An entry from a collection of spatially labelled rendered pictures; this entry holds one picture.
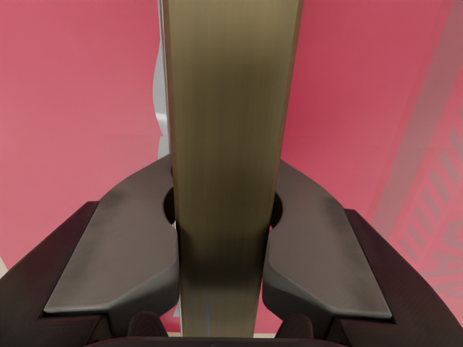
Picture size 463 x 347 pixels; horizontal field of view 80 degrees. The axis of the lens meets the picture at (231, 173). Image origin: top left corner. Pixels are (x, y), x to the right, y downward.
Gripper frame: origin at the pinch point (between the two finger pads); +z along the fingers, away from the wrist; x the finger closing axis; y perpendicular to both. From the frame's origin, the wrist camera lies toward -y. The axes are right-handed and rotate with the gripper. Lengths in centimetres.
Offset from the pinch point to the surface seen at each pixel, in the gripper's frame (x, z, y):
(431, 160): 13.7, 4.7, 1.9
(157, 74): -3.9, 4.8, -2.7
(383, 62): 8.6, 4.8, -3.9
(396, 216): 12.9, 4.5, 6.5
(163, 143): -3.8, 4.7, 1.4
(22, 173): -13.3, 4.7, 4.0
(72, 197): -10.4, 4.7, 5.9
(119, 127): -6.4, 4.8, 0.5
